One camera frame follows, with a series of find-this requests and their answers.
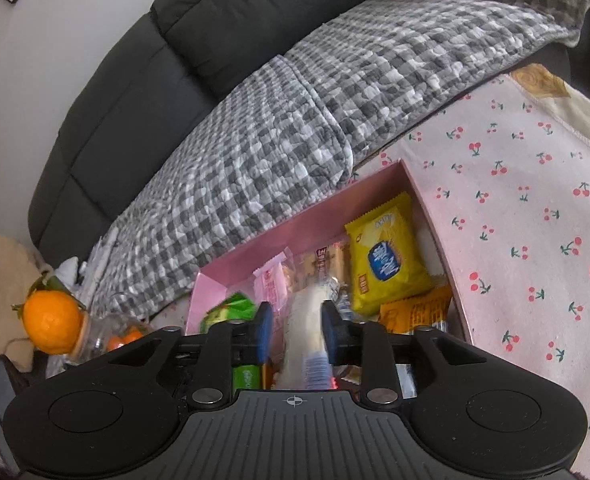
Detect pink cardboard box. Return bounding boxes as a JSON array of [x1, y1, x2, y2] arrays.
[[185, 159, 476, 391]]

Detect large orange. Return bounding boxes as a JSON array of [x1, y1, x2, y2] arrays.
[[11, 272, 88, 356]]

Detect orange snack packet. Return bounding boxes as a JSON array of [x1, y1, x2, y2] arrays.
[[379, 285, 453, 335]]

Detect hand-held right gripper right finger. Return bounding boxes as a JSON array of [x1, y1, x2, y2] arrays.
[[321, 300, 496, 408]]

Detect clear brown snack packet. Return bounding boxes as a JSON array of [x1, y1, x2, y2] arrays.
[[295, 242, 351, 291]]

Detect white long snack packet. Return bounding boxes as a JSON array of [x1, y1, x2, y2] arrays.
[[272, 282, 333, 391]]

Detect dark grey sofa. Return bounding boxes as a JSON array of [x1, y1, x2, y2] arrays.
[[28, 0, 391, 261]]

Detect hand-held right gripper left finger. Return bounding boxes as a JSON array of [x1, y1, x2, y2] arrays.
[[95, 302, 274, 408]]

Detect grey checked quilted blanket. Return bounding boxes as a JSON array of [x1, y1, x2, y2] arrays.
[[82, 0, 583, 321]]

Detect pink snack packet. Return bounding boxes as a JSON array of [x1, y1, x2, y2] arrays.
[[252, 255, 291, 311]]

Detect green snack packet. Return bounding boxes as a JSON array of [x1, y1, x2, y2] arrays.
[[201, 291, 262, 391]]

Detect glass jar of small oranges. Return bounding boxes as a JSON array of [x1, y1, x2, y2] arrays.
[[68, 310, 156, 366]]

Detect yellow blue-label snack packet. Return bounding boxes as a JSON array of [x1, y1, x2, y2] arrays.
[[344, 191, 436, 317]]

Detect cartoon print cloth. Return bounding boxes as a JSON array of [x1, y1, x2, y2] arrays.
[[507, 62, 590, 161]]

